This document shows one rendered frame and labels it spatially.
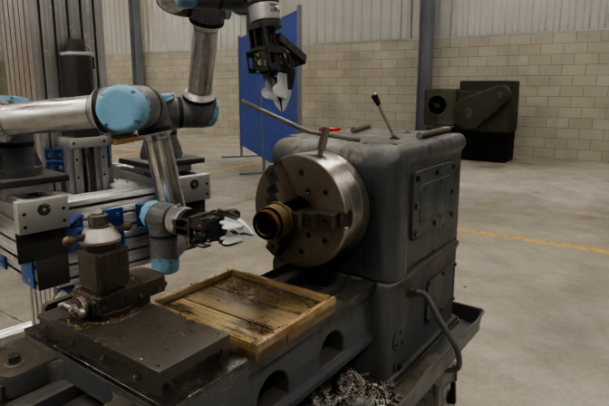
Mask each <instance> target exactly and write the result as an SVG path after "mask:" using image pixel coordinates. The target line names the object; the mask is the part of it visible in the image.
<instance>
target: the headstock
mask: <svg viewBox="0 0 609 406"><path fill-rule="evenodd" d="M392 131H393V132H394V133H395V135H397V137H399V138H400V139H389V138H390V137H391V133H390V131H389V129H377V128H369V129H367V130H361V131H358V132H355V133H352V132H351V129H344V130H341V131H338V132H332V133H334V134H340V135H345V136H351V137H356V138H360V139H361V141H360V142H357V141H350V140H340V139H335V138H329V137H328V140H327V143H326V148H325V150H324V151H329V152H332V153H334V154H337V155H338V156H340V157H342V158H343V159H345V160H347V161H348V162H349V163H350V164H351V165H352V166H353V167H354V168H355V169H356V171H357V172H358V173H359V175H360V177H361V178H362V181H363V183H364V186H365V187H366V190H367V194H368V198H369V203H370V216H369V222H368V226H367V228H366V231H365V233H364V235H363V237H362V239H361V241H360V242H359V243H358V244H357V245H356V246H355V247H354V248H353V249H351V250H350V251H348V252H346V253H344V254H342V255H340V256H338V257H336V258H334V259H332V260H330V261H328V262H326V263H324V264H322V265H320V267H323V268H327V269H331V270H334V271H338V272H342V273H346V274H349V275H353V276H359V277H363V278H367V279H371V280H374V281H378V282H382V283H388V284H390V283H396V282H398V281H399V280H401V279H402V278H404V277H405V276H406V270H407V269H409V268H410V267H412V266H414V265H415V264H417V263H418V262H420V261H421V260H422V259H423V258H425V257H426V256H428V255H430V254H431V253H433V252H434V251H436V250H437V249H439V248H440V247H442V246H444V245H445V244H447V243H448V242H450V240H452V239H453V238H456V237H457V229H458V213H459V180H460V163H461V151H462V150H463V148H464V147H465V145H466V139H465V137H464V135H463V134H461V133H457V132H447V133H443V134H439V135H435V136H431V137H427V138H423V139H418V138H417V137H416V134H417V133H418V132H420V131H424V130H394V129H392ZM319 139H320V136H318V135H303V136H295V137H289V138H282V139H281V140H279V141H278V142H277V143H276V144H275V146H274V147H273V149H272V163H274V164H275V163H277V162H278V161H279V160H281V158H282V157H284V156H288V155H294V154H299V153H304V152H309V151H315V150H318V148H317V147H318V143H319ZM395 141H396V144H392V143H390V142H395ZM365 142H368V143H367V144H363V143H365ZM376 142H379V143H380V144H373V143H376ZM381 142H383V143H381ZM375 176H376V177H375ZM376 212H377V213H376ZM378 222H379V223H378ZM385 229H386V230H385ZM371 244H372V245H371ZM367 247H368V248H367ZM345 263H346V264H345ZM355 263H356V264H355Z"/></svg>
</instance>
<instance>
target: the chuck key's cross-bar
mask: <svg viewBox="0 0 609 406"><path fill-rule="evenodd" d="M240 103H241V104H243V105H245V106H247V107H249V108H251V109H253V110H255V111H259V112H261V113H263V114H265V115H267V116H269V117H271V118H273V119H276V120H278V121H281V122H283V123H285V124H287V125H289V126H291V127H294V128H296V129H298V130H300V131H303V132H305V133H308V134H312V135H318V136H321V135H322V132H321V131H318V130H308V129H307V128H305V127H303V126H300V125H298V124H296V123H294V122H292V121H289V120H287V119H285V118H282V117H280V116H278V115H276V114H274V113H272V112H270V111H267V110H265V109H262V108H260V107H258V106H256V105H255V104H252V103H250V102H248V101H245V100H241V102H240ZM328 137H329V138H335V139H340V140H350V141H357V142H360V141H361V139H360V138H356V137H351V136H345V135H340V134H334V133H329V135H328Z"/></svg>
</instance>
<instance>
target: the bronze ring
mask: <svg viewBox="0 0 609 406"><path fill-rule="evenodd" d="M291 212H292V209H291V208H290V207H288V206H286V205H284V204H283V203H280V202H272V203H270V204H268V205H267V206H266V207H265V208H262V209H261V210H260V211H259V212H258V213H256V214H255V216H254V218H253V227H254V230H255V231H256V233H257V235H258V236H259V237H261V238H263V239H265V240H268V239H272V238H277V237H282V236H285V235H287V234H289V233H290V231H291V230H292V228H293V224H294V221H293V216H292V214H291Z"/></svg>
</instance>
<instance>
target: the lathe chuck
mask: <svg viewBox="0 0 609 406"><path fill-rule="evenodd" d="M317 153H318V152H316V151H310V152H304V153H299V154H294V155H288V156H284V157H282V158H281V160H282V163H283V165H284V167H285V171H286V173H287V175H288V178H289V179H290V181H291V184H292V186H293V188H294V190H295V194H296V195H297V196H301V197H300V198H298V199H297V200H295V201H293V202H291V203H289V204H287V205H286V206H288V207H290V208H291V209H292V211H295V210H298V209H301V208H304V200H305V199H306V200H307V202H308V203H309V205H310V207H311V208H320V209H325V210H330V211H335V212H341V213H349V210H350V211H351V217H350V226H349V228H348V227H337V228H335V229H332V230H329V229H324V228H319V227H316V228H313V229H311V228H307V227H301V228H297V229H296V230H295V232H294V234H293V235H292V237H291V239H290V241H289V243H288V244H287V246H286V248H285V251H284V253H283V254H282V256H281V257H282V258H283V259H284V260H285V261H287V262H289V263H291V264H293V265H296V266H302V267H314V266H320V265H322V264H324V263H326V262H328V261H330V260H332V259H334V258H335V257H337V255H339V254H340V253H341V252H342V251H343V252H342V253H341V254H340V255H342V254H344V253H345V252H347V251H348V250H349V249H350V248H351V247H352V246H353V244H354V243H355V241H356V240H357V238H358V236H359V235H360V232H361V230H362V226H363V198H362V194H361V191H360V189H359V187H358V185H357V183H356V181H355V179H354V177H353V175H352V174H351V172H350V171H349V170H348V169H347V168H346V167H345V166H344V165H343V164H342V163H341V162H340V161H339V160H337V159H335V158H334V157H332V156H330V155H327V154H325V153H323V157H325V159H318V158H316V157H315V156H314V155H317ZM273 164H274V163H271V164H270V165H269V166H268V167H267V168H266V170H265V171H267V170H268V169H270V168H272V167H273V166H272V165H273ZM265 171H264V173H263V175H262V177H261V179H260V180H259V182H258V186H257V189H256V213H258V212H259V211H260V210H261V209H262V208H265V207H266V206H267V202H266V199H267V198H269V197H270V196H269V194H268V192H267V189H266V188H267V187H268V186H270V184H269V182H268V179H267V177H266V174H265ZM340 255H339V256H340Z"/></svg>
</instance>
